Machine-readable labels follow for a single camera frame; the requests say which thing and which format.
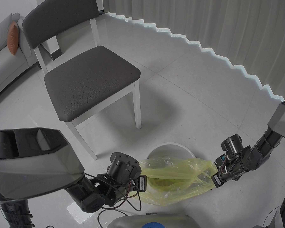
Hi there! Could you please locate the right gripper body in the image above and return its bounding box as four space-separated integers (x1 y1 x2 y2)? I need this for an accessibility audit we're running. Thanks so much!
211 167 236 188

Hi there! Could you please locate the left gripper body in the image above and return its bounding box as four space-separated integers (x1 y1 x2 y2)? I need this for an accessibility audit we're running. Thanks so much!
130 174 148 192

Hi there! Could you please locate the yellow plastic bag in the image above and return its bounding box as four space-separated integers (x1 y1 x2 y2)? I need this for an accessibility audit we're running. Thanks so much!
133 157 219 207

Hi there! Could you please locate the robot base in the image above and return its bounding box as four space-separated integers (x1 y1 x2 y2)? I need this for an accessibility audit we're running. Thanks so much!
108 212 200 228

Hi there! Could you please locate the white trash bin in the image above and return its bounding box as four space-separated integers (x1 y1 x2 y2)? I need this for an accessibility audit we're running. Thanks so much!
147 143 196 166

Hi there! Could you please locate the dark grey white-legged chair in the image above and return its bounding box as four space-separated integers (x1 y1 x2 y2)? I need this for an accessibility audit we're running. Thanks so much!
22 0 142 161

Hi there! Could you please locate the beige curtain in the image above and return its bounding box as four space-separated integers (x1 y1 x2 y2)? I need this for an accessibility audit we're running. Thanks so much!
101 0 285 101

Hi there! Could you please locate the grey sofa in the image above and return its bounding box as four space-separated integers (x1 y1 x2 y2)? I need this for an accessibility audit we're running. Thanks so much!
0 13 41 104

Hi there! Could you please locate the orange cushion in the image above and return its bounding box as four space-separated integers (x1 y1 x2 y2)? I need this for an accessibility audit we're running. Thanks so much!
8 21 20 56

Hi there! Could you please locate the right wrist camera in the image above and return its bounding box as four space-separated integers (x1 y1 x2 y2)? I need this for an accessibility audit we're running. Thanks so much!
215 156 228 168

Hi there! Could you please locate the black cable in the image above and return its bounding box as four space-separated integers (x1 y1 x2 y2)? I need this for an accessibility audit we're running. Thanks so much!
97 208 129 228

